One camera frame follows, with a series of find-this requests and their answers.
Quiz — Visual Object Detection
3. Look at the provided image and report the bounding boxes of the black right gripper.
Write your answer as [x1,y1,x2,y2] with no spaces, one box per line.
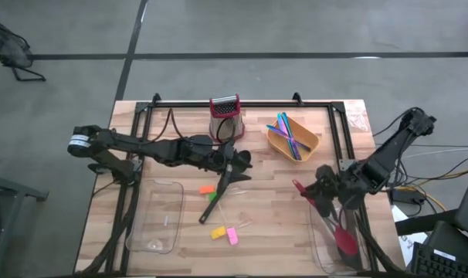
[307,164,349,219]

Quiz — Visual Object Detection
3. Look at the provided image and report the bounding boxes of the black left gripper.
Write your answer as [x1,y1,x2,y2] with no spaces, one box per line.
[209,143,253,185]

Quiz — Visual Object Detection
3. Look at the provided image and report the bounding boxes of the red silicone spatula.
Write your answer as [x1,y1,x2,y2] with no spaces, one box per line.
[291,179,361,258]

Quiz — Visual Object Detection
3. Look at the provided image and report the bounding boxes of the iridescent rainbow cutlery piece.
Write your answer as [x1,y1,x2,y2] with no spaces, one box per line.
[276,113,303,161]
[266,124,312,152]
[282,111,297,155]

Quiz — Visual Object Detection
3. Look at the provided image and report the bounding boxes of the clear plastic tray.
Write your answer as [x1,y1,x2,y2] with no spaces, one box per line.
[124,179,185,255]
[309,200,372,275]

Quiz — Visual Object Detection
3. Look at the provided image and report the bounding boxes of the steel box grater red trim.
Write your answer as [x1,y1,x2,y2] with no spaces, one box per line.
[209,93,246,143]

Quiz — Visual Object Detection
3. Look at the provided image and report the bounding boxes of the yellow plastic bin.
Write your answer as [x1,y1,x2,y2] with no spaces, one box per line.
[266,115,320,163]

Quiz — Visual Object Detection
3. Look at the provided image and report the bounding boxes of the black power brick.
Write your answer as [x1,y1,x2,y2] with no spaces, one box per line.
[391,188,422,205]

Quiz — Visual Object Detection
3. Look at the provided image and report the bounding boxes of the white paper sheet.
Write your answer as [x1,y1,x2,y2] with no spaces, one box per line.
[390,204,430,267]

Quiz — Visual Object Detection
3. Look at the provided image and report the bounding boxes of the clear plastic wrap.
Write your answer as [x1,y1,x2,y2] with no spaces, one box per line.
[344,103,372,133]

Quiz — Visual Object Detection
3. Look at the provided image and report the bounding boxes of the black stand bar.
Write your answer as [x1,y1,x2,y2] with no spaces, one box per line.
[395,208,459,236]

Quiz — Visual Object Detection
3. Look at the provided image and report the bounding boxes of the black keyboard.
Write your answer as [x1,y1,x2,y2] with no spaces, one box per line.
[410,242,468,278]

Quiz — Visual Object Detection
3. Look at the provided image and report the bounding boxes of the grey metal stand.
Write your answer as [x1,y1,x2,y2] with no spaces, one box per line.
[0,168,49,278]

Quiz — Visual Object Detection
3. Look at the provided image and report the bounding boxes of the black mesh chair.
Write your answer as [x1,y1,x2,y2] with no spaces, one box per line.
[0,15,48,83]

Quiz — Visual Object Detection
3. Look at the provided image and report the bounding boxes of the black aluminium table frame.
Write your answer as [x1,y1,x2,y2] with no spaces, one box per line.
[104,91,389,276]

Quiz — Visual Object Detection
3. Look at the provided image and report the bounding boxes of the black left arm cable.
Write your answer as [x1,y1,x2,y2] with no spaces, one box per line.
[148,107,237,147]

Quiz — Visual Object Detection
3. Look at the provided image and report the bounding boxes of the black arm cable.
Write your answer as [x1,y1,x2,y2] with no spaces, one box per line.
[148,107,237,147]
[372,107,420,138]

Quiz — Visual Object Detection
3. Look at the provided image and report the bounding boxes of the yellow floor cable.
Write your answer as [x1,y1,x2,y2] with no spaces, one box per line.
[388,168,468,212]

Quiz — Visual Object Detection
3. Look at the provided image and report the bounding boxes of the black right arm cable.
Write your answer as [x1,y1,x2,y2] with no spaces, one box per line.
[372,107,420,138]

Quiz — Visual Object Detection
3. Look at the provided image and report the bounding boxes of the black floor cable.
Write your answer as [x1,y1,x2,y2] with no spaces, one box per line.
[395,143,468,186]

